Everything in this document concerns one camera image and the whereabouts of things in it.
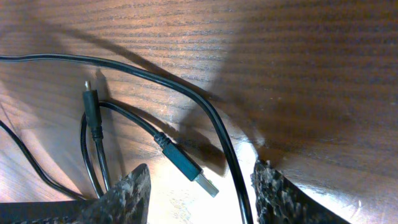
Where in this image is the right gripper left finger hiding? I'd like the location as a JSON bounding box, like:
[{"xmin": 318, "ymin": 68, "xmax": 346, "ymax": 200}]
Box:
[{"xmin": 1, "ymin": 164, "xmax": 151, "ymax": 224}]

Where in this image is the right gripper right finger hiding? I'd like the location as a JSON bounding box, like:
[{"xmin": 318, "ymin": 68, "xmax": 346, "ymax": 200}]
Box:
[{"xmin": 251, "ymin": 160, "xmax": 347, "ymax": 224}]

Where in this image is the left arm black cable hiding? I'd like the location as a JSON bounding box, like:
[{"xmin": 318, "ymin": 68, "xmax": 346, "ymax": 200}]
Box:
[{"xmin": 0, "ymin": 119, "xmax": 88, "ymax": 202}]

